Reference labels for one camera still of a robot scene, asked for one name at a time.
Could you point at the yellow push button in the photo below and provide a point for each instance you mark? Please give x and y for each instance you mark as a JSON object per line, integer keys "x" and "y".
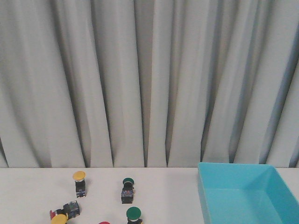
{"x": 59, "y": 219}
{"x": 79, "y": 178}

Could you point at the light blue plastic box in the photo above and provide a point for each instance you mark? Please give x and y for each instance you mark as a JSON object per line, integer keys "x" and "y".
{"x": 245, "y": 194}

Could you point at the grey pleated curtain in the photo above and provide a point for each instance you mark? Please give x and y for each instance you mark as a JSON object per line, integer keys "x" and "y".
{"x": 148, "y": 83}

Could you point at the green push button far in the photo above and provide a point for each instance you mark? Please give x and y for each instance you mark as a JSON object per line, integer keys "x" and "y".
{"x": 128, "y": 191}

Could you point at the green push button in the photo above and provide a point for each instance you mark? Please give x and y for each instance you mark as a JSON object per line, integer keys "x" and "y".
{"x": 133, "y": 215}
{"x": 128, "y": 191}

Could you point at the green push button near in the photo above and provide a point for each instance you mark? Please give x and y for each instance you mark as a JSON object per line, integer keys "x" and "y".
{"x": 133, "y": 215}

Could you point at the red push button lying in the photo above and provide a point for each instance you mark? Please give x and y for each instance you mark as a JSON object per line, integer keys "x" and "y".
{"x": 69, "y": 210}

